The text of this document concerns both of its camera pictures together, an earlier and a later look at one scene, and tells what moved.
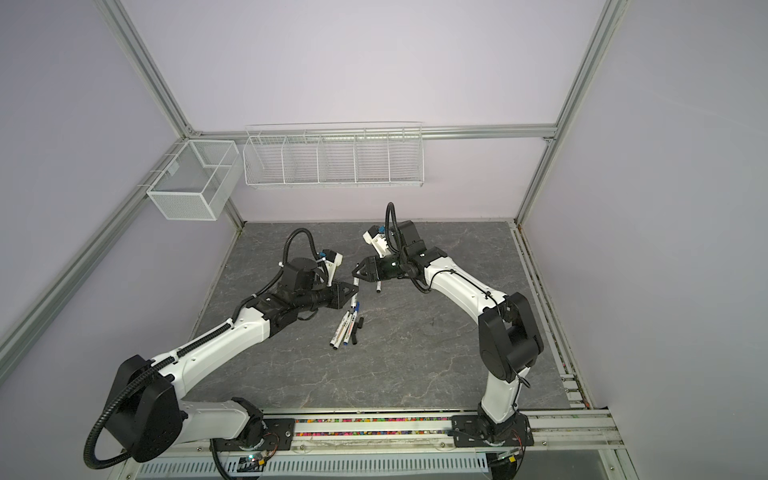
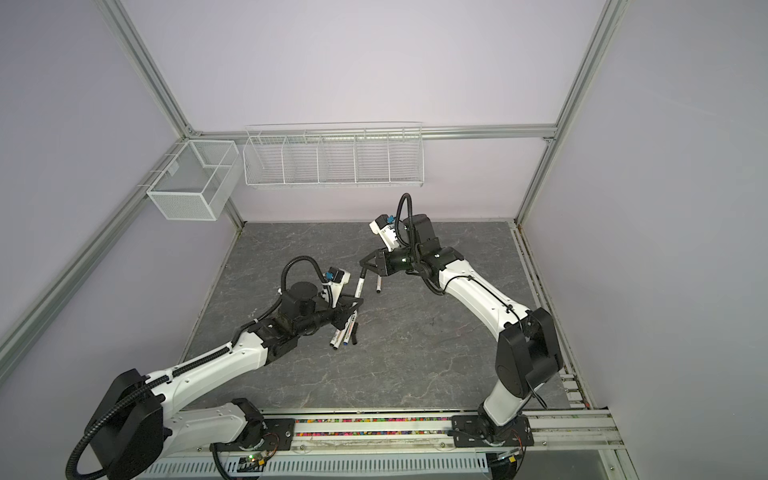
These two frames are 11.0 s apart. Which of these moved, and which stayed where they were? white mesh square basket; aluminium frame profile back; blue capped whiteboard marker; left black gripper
Moved: left black gripper
Stayed: aluminium frame profile back; white mesh square basket; blue capped whiteboard marker
